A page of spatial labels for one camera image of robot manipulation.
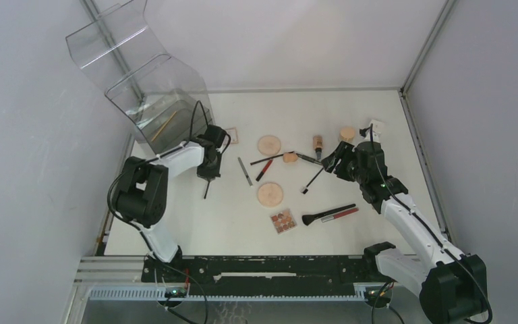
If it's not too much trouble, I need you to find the small square pink compact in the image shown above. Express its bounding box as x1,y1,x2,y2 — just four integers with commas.
224,127,239,144

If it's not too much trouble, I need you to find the grey metallic stick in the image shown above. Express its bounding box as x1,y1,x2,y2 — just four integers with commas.
237,157,253,187

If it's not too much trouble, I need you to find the thin black pencil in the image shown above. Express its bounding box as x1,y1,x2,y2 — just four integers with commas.
203,179,210,200

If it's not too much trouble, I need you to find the wooden handle brush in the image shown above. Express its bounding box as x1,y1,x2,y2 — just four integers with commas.
151,111,177,142

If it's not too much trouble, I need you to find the round beige sponge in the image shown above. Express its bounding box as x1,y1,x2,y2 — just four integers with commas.
258,135,281,157
257,182,284,208

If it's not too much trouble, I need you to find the clear acrylic makeup organizer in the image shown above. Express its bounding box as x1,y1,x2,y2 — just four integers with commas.
66,1,214,152

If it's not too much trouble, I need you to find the red lip pencil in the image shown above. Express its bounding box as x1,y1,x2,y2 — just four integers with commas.
256,159,273,182

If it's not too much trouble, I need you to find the thin black liner brush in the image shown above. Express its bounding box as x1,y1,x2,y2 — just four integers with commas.
250,151,295,165

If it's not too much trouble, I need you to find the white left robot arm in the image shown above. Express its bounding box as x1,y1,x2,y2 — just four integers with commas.
107,125,232,281

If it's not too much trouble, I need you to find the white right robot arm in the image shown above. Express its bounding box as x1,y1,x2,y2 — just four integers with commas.
322,141,492,323

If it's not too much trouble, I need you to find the cream jar gold lid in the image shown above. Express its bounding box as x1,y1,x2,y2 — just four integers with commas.
339,126,357,144

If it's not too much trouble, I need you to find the BB cream tube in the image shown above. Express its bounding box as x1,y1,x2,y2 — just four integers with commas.
313,135,323,161

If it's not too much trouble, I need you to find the dark concealer stick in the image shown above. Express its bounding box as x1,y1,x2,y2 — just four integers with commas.
296,153,322,165

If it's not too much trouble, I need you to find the red silver lip gloss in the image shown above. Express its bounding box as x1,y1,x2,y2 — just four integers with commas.
321,207,359,223

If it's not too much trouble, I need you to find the black brow comb brush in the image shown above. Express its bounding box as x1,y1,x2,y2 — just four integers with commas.
301,167,324,194

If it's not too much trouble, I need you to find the black powder brush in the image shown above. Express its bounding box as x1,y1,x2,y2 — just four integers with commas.
301,204,357,226

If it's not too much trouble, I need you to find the eyeshadow palette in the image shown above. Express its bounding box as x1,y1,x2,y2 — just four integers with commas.
269,209,297,234

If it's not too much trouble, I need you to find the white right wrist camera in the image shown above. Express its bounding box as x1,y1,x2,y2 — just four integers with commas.
365,119,385,142

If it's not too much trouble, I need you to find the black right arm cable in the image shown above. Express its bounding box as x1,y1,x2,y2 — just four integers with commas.
359,124,494,324

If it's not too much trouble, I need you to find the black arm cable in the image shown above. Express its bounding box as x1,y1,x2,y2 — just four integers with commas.
359,124,494,324
107,100,233,324

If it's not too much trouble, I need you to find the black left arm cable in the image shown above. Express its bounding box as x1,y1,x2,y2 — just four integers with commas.
107,100,233,324

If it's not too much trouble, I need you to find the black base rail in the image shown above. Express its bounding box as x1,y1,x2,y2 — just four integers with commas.
141,255,379,298

